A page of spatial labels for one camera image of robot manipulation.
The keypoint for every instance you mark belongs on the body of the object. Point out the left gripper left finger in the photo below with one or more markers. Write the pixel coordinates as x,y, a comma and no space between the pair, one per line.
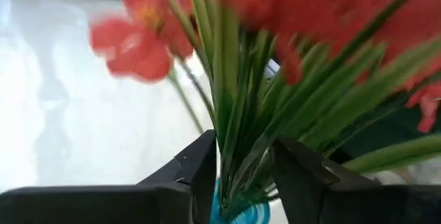
103,205

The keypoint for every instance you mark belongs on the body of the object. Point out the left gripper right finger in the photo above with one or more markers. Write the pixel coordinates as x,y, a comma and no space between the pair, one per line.
361,205

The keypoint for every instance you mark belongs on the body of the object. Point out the blue ribbed glass vase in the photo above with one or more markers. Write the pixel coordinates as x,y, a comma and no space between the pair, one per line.
253,217

